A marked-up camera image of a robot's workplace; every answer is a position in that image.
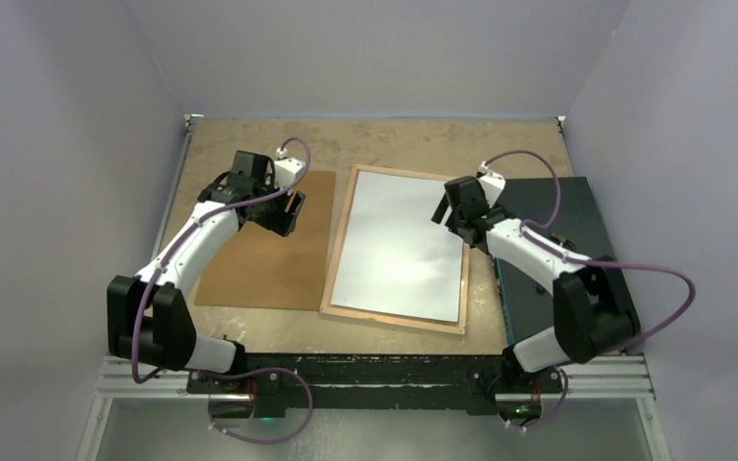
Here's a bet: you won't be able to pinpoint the printed photo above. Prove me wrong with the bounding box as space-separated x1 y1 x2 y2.
332 171 466 324

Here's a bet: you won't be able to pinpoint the wooden picture frame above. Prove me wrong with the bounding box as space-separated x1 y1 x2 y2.
319 163 472 336

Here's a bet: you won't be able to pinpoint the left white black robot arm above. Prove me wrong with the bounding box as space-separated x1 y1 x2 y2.
107 146 308 393

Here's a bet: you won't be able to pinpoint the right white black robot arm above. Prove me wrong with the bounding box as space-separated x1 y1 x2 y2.
431 173 642 391

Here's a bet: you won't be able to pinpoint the brown backing board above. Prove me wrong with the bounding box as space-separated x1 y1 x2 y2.
194 171 336 311

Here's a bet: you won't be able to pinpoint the dark blue book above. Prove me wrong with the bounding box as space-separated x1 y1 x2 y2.
492 177 615 344

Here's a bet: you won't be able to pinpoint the small hammer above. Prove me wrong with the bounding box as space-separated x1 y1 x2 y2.
550 233 577 252

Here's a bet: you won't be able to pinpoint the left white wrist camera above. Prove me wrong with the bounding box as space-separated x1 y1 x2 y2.
273 147 308 191

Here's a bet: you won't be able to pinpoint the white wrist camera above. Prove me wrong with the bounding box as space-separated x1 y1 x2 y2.
273 147 308 191
477 162 506 206

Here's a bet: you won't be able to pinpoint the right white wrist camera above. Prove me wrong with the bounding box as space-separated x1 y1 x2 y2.
477 162 506 206

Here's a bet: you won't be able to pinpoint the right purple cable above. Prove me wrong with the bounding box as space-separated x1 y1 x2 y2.
478 150 697 434

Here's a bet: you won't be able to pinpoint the purple cable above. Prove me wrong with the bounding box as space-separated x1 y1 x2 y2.
478 150 697 434
131 136 314 446

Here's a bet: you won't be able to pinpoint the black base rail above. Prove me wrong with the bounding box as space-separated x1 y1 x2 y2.
186 352 562 418

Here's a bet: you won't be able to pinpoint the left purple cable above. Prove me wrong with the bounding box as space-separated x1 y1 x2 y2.
131 136 314 446

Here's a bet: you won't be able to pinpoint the aluminium frame rails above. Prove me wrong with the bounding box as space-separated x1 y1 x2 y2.
74 114 673 461

